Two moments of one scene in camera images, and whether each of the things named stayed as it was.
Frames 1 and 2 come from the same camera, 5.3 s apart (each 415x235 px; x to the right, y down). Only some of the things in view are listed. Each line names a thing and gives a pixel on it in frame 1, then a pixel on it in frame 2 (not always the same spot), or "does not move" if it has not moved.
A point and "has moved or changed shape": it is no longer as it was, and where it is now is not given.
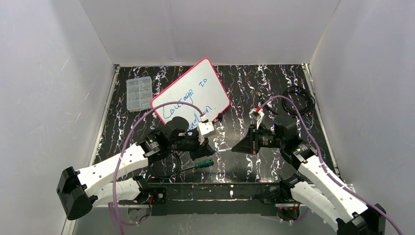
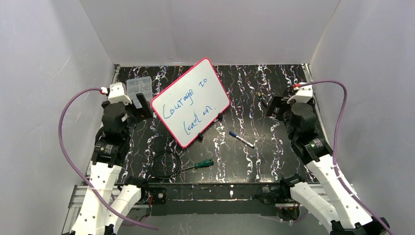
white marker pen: [224, 150] has moved or changed shape
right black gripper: [254, 142] → [278, 107]
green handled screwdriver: [203, 163] does not move
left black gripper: [199, 149] → [136, 108]
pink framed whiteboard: [200, 85] does not move
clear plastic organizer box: [139, 93] does not move
